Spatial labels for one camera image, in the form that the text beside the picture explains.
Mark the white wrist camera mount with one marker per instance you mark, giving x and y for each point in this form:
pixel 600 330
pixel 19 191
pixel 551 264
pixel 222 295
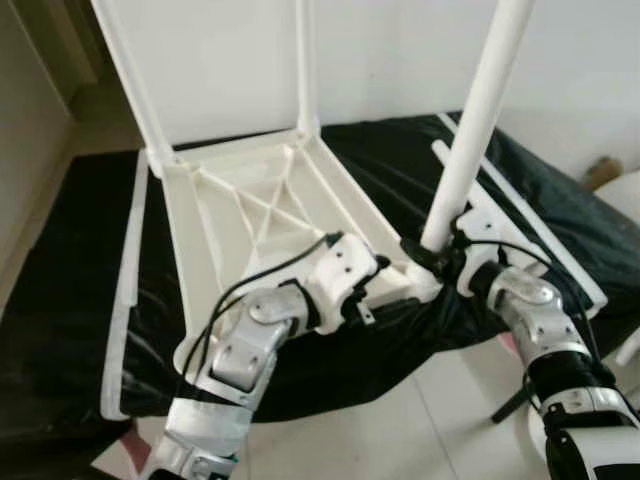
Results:
pixel 480 245
pixel 340 275

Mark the brown wooden door frame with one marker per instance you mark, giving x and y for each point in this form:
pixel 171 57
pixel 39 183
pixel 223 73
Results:
pixel 60 50

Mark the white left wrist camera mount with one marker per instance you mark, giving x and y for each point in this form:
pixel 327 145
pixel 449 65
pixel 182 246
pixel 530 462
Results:
pixel 340 275

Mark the pink plastic object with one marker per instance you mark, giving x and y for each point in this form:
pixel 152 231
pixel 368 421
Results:
pixel 133 447

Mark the white plastic children table top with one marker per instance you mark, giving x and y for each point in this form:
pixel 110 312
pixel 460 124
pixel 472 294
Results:
pixel 260 200

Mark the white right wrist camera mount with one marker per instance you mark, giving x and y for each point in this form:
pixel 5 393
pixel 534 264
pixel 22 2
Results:
pixel 480 245

